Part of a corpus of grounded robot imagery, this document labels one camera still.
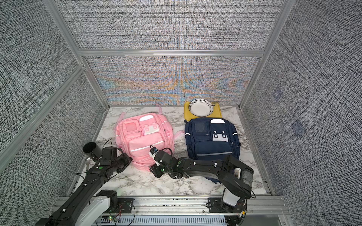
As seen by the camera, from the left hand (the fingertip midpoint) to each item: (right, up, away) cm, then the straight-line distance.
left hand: (135, 156), depth 84 cm
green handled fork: (-32, -3, +6) cm, 33 cm away
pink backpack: (-3, +13, +10) cm, 16 cm away
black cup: (-29, +2, +7) cm, 30 cm away
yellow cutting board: (+55, +27, +28) cm, 68 cm away
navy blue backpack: (+49, +9, +12) cm, 51 cm away
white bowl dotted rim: (+44, +32, +34) cm, 64 cm away
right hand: (+11, -3, -6) cm, 13 cm away
